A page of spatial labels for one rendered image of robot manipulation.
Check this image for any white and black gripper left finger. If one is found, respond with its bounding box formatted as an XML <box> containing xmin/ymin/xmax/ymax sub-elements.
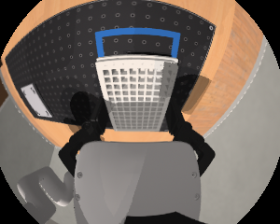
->
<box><xmin>59</xmin><ymin>96</ymin><xmax>109</xmax><ymax>176</ymax></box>

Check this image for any blue tape outline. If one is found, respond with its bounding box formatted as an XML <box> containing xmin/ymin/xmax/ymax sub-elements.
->
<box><xmin>95</xmin><ymin>28</ymin><xmax>180</xmax><ymax>57</ymax></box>

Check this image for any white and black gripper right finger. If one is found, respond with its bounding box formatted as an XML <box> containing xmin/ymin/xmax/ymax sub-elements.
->
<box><xmin>165</xmin><ymin>97</ymin><xmax>216</xmax><ymax>177</ymax></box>

